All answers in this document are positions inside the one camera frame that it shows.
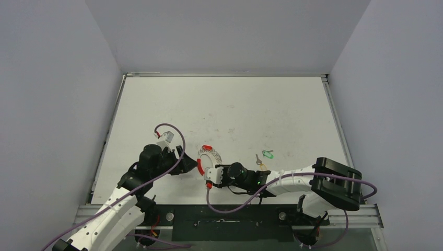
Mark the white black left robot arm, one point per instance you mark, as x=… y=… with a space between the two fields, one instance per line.
x=127 y=206

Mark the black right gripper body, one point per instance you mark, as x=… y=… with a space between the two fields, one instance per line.
x=219 y=166

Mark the metal keyring with red grip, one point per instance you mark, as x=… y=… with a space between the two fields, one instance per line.
x=213 y=156

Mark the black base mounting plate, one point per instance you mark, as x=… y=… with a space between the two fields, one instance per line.
x=280 y=222

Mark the key with yellow tag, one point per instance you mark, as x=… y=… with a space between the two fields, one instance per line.
x=262 y=166

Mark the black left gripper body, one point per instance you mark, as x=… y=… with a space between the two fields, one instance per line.
x=167 y=159

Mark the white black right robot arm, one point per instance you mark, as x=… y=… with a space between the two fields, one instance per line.
x=323 y=186

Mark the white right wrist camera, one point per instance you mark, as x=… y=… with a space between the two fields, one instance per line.
x=213 y=177

